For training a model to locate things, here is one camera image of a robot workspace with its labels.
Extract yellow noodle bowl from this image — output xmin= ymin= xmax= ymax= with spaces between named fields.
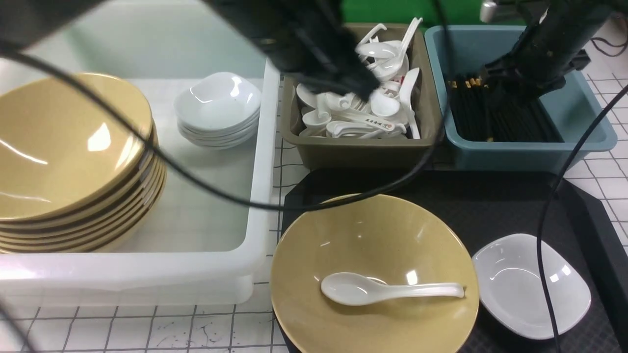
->
xmin=270 ymin=195 xmax=479 ymax=353

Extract white ceramic soup spoon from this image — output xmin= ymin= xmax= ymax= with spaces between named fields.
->
xmin=320 ymin=272 xmax=465 ymax=306

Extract white square sauce dish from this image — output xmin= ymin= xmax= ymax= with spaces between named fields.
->
xmin=473 ymin=234 xmax=592 ymax=340

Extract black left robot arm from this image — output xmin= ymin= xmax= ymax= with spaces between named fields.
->
xmin=1 ymin=0 xmax=380 ymax=103

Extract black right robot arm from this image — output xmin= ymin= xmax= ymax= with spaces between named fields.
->
xmin=480 ymin=0 xmax=627 ymax=105

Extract olive brown plastic bin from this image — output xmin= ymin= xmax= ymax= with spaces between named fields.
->
xmin=278 ymin=29 xmax=443 ymax=170

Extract pile of white spoons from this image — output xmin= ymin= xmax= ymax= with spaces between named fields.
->
xmin=296 ymin=17 xmax=423 ymax=140

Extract stack of white dishes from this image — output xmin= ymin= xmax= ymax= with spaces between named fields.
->
xmin=174 ymin=72 xmax=262 ymax=150

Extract white translucent plastic tub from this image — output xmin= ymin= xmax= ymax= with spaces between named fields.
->
xmin=0 ymin=0 xmax=281 ymax=307

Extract black plastic serving tray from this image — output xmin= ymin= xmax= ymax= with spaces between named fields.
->
xmin=284 ymin=169 xmax=627 ymax=353

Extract black chopsticks bundle gold bands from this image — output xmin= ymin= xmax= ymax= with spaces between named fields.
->
xmin=446 ymin=74 xmax=564 ymax=143

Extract teal plastic bin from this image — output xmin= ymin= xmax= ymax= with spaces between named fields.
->
xmin=424 ymin=25 xmax=602 ymax=174

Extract stack of yellow bowls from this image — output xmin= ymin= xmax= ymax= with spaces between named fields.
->
xmin=0 ymin=78 xmax=167 ymax=254

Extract black cable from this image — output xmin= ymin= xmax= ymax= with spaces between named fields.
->
xmin=0 ymin=42 xmax=447 ymax=212
xmin=536 ymin=83 xmax=628 ymax=353

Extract black cable right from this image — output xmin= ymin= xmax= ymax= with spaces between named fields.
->
xmin=536 ymin=83 xmax=628 ymax=353

